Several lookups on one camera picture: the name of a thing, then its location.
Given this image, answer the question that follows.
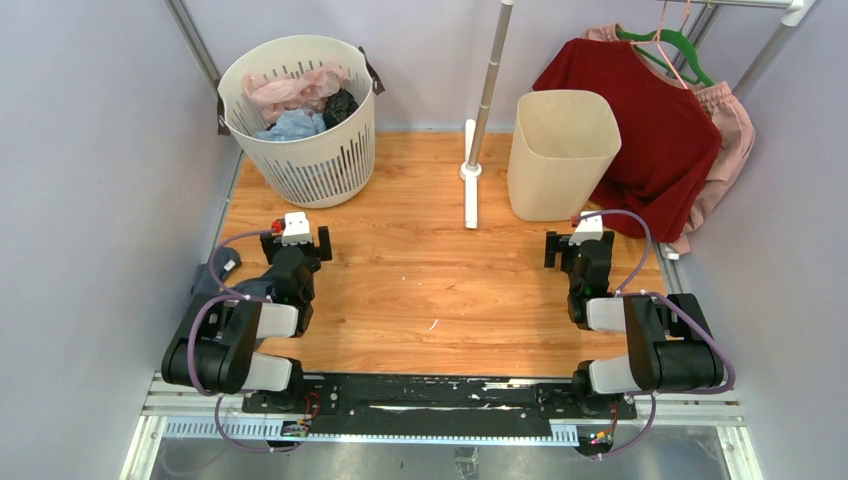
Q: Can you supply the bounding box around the pink plastic trash bag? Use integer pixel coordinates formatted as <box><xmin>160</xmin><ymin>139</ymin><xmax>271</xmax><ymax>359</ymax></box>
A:
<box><xmin>241</xmin><ymin>63</ymin><xmax>351</xmax><ymax>124</ymax></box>

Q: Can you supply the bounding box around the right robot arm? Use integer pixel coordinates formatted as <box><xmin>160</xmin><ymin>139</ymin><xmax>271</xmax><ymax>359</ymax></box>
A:
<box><xmin>544</xmin><ymin>232</ymin><xmax>729</xmax><ymax>418</ymax></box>

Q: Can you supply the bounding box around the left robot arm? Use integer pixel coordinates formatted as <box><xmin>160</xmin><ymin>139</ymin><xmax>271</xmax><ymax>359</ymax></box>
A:
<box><xmin>161</xmin><ymin>219</ymin><xmax>332</xmax><ymax>413</ymax></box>

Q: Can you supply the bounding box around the beige plastic trash bin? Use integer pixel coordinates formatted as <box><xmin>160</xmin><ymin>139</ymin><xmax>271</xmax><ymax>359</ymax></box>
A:
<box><xmin>507</xmin><ymin>89</ymin><xmax>622</xmax><ymax>222</ymax></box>

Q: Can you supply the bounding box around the grey-blue cloth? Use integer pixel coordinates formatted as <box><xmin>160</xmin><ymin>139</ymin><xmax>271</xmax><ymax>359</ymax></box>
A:
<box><xmin>190</xmin><ymin>247</ymin><xmax>272</xmax><ymax>296</ymax></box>

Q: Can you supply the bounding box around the blue plastic bag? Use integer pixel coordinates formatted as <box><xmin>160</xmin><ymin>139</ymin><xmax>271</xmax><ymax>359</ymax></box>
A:
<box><xmin>254</xmin><ymin>108</ymin><xmax>327</xmax><ymax>142</ymax></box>

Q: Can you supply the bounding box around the clothes rack pole with foot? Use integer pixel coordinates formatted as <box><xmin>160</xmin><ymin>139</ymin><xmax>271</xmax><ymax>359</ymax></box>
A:
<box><xmin>459</xmin><ymin>0</ymin><xmax>514</xmax><ymax>230</ymax></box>

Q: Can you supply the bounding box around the white slotted laundry basket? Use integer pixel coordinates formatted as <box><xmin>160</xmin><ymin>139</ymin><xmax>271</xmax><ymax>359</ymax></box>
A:
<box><xmin>217</xmin><ymin>35</ymin><xmax>382</xmax><ymax>208</ymax></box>

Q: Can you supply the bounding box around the black plastic bag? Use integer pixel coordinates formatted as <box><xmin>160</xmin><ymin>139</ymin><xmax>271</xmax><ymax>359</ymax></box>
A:
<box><xmin>322</xmin><ymin>89</ymin><xmax>359</xmax><ymax>130</ymax></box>

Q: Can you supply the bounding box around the red t-shirt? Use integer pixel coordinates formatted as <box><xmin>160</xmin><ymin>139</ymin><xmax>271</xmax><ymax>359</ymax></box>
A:
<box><xmin>533</xmin><ymin>38</ymin><xmax>722</xmax><ymax>243</ymax></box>

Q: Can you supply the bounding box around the pink garment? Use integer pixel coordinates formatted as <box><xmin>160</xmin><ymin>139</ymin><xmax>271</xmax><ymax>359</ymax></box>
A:
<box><xmin>580</xmin><ymin>23</ymin><xmax>757</xmax><ymax>256</ymax></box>

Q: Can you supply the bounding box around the pink clothes hanger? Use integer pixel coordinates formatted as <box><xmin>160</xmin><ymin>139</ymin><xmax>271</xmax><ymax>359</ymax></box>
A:
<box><xmin>620</xmin><ymin>1</ymin><xmax>695</xmax><ymax>90</ymax></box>

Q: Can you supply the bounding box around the green clothes hanger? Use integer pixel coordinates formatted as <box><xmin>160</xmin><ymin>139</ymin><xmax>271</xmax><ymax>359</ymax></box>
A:
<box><xmin>616</xmin><ymin>27</ymin><xmax>715</xmax><ymax>87</ymax></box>

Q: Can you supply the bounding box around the corner aluminium profile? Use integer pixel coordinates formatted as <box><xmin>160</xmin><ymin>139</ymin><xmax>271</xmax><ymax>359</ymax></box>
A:
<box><xmin>164</xmin><ymin>0</ymin><xmax>220</xmax><ymax>89</ymax></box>

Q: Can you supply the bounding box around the right rack pole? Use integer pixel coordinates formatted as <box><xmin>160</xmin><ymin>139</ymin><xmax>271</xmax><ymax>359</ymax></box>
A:
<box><xmin>679</xmin><ymin>0</ymin><xmax>816</xmax><ymax>100</ymax></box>

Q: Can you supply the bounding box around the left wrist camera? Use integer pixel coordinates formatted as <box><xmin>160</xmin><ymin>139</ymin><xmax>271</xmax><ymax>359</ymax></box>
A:
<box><xmin>271</xmin><ymin>211</ymin><xmax>314</xmax><ymax>246</ymax></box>

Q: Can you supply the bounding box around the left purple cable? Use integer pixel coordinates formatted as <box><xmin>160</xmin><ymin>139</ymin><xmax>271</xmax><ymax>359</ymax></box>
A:
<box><xmin>186</xmin><ymin>228</ymin><xmax>313</xmax><ymax>456</ymax></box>

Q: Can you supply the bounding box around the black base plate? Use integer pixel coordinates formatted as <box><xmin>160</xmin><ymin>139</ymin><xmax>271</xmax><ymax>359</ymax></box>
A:
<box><xmin>241</xmin><ymin>372</ymin><xmax>636</xmax><ymax>438</ymax></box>

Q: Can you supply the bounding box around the aluminium frame rail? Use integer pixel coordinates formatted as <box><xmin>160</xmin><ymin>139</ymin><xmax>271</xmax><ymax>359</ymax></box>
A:
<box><xmin>121</xmin><ymin>372</ymin><xmax>763</xmax><ymax>479</ymax></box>

